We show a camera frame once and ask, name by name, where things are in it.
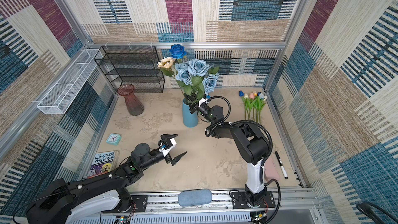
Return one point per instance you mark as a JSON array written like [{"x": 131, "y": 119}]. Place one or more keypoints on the dark blue rose stem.
[{"x": 177, "y": 51}]

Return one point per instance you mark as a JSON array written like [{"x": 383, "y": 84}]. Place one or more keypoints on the cream sunflower with stem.
[{"x": 166, "y": 66}]

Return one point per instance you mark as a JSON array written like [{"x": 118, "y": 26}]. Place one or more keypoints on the treehouse paperback book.
[{"x": 102, "y": 163}]

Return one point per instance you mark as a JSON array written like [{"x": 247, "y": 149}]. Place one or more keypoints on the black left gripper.
[{"x": 168, "y": 159}]

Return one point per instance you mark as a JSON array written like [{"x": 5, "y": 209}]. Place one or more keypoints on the black white marker pen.
[{"x": 281, "y": 165}]

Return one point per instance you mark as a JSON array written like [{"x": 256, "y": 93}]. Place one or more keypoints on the blue grey cushion pad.
[{"x": 195, "y": 197}]

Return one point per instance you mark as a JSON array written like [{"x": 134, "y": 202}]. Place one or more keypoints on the red ribbed glass vase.
[{"x": 133, "y": 104}]

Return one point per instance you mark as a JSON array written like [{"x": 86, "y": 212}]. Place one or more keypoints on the pink pencil case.
[{"x": 270, "y": 170}]

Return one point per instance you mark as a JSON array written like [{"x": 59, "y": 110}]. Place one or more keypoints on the teal small alarm clock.
[{"x": 113, "y": 139}]

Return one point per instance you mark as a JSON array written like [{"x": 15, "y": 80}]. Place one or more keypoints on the light blue cylindrical vase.
[{"x": 189, "y": 120}]

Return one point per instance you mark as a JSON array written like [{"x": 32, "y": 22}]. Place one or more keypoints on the black wire shelf rack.
[{"x": 136, "y": 65}]

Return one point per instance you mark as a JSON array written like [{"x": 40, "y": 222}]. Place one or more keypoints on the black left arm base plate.
[{"x": 138, "y": 202}]

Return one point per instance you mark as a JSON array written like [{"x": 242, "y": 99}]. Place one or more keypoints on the pale blue rose bouquet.
[{"x": 196, "y": 77}]

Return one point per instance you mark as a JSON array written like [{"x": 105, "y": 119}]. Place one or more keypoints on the colourful tulip bunch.
[{"x": 254, "y": 103}]

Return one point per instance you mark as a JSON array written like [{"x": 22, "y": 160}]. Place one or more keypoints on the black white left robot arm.
[{"x": 63, "y": 203}]

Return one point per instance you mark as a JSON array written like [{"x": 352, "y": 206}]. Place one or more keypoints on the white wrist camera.
[
  {"x": 204, "y": 101},
  {"x": 166, "y": 148}
]

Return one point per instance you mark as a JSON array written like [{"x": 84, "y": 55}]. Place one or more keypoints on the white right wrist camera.
[{"x": 204, "y": 101}]

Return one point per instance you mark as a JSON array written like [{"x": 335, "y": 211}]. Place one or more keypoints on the white wire mesh basket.
[{"x": 62, "y": 94}]

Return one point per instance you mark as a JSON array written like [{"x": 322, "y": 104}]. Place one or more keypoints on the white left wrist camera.
[{"x": 166, "y": 148}]

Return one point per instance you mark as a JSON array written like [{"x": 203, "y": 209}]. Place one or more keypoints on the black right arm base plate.
[{"x": 240, "y": 201}]

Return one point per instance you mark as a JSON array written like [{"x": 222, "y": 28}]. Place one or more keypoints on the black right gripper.
[{"x": 192, "y": 104}]

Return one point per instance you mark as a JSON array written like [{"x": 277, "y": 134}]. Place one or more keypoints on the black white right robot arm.
[{"x": 252, "y": 140}]

